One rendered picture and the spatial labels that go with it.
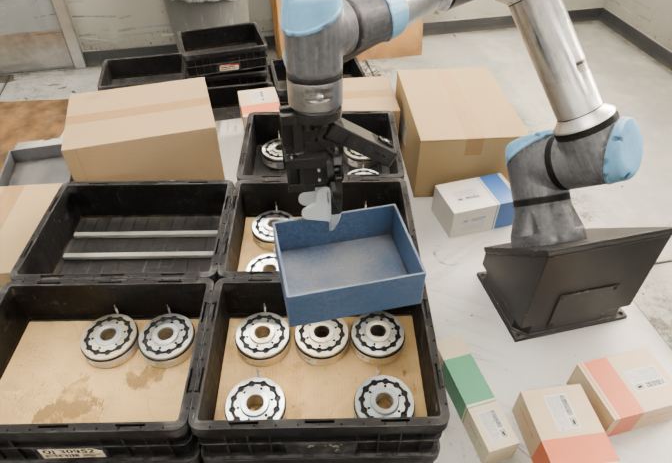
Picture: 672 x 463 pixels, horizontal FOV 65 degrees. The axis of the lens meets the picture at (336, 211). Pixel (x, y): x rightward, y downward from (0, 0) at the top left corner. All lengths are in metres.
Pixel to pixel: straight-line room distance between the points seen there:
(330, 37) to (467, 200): 0.85
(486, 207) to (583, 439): 0.61
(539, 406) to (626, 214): 1.88
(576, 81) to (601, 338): 0.59
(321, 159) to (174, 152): 0.86
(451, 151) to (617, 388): 0.70
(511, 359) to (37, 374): 0.94
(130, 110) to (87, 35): 2.46
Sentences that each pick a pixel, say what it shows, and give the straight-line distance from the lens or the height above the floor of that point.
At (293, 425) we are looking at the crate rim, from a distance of 0.86.
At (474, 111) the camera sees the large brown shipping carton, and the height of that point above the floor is 0.90.
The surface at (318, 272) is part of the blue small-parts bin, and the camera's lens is 0.84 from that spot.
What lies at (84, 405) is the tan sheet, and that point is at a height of 0.83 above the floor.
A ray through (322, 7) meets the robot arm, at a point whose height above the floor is 1.46.
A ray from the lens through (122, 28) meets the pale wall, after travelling 4.03.
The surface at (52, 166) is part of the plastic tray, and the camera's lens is 1.87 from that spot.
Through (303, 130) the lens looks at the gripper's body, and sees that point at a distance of 0.74.
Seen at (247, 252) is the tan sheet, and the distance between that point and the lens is 1.22.
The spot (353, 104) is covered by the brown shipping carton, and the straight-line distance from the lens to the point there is 1.65.
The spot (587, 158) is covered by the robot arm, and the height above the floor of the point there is 1.12.
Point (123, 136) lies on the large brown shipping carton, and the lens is 1.54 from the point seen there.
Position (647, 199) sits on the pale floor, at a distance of 3.03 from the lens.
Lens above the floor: 1.70
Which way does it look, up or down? 42 degrees down
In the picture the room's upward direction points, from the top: straight up
